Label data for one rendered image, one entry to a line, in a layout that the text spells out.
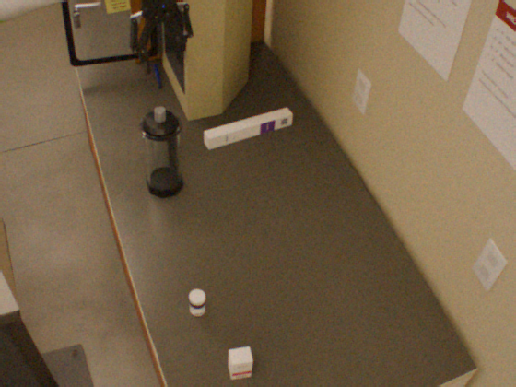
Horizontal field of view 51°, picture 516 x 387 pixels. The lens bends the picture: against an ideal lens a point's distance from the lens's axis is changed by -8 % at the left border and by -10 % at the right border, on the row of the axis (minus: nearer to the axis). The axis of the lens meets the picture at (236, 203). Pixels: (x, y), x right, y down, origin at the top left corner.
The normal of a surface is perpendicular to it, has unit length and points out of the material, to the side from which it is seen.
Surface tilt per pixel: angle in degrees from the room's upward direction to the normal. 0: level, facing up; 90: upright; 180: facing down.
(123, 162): 0
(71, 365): 0
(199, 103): 90
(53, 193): 0
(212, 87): 90
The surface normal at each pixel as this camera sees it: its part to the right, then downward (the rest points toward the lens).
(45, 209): 0.04, -0.66
